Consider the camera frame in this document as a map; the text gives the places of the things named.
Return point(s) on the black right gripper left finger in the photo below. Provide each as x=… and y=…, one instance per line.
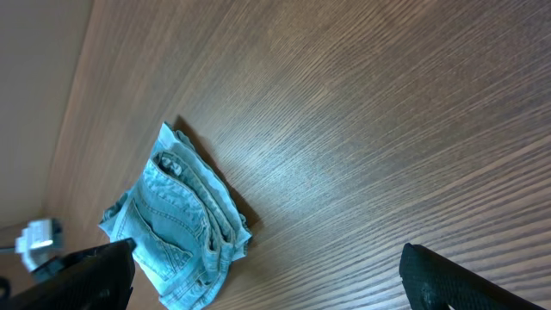
x=98, y=278

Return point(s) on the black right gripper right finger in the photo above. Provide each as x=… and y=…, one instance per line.
x=433, y=282

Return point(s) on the light blue denim shorts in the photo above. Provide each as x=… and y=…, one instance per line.
x=185, y=225

